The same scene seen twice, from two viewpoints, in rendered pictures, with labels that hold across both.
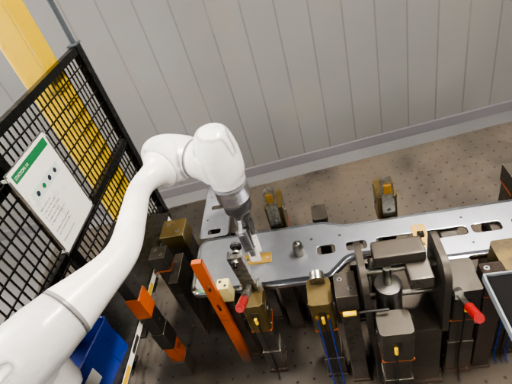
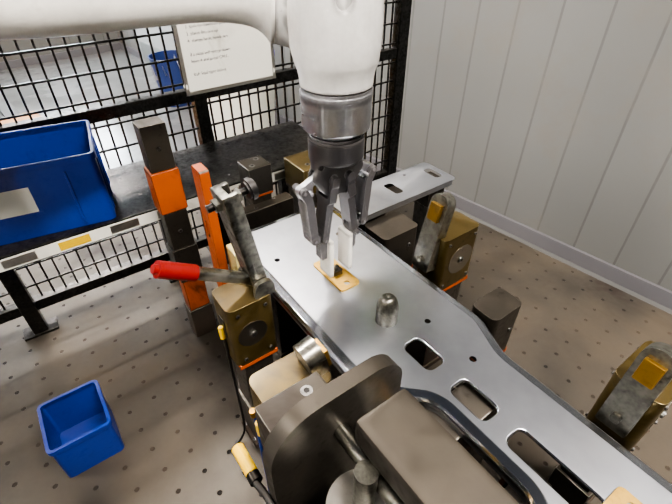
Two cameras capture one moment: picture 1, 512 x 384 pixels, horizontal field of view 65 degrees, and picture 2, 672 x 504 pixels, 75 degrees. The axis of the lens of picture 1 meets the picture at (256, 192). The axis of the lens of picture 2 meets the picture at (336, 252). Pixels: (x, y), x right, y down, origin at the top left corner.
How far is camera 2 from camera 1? 66 cm
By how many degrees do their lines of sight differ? 32
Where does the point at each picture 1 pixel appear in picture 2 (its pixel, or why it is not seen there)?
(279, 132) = (644, 229)
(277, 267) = (336, 306)
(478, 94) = not seen: outside the picture
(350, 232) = (493, 373)
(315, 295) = (277, 376)
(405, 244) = (456, 482)
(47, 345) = not seen: outside the picture
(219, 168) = (300, 19)
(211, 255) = not seen: hidden behind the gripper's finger
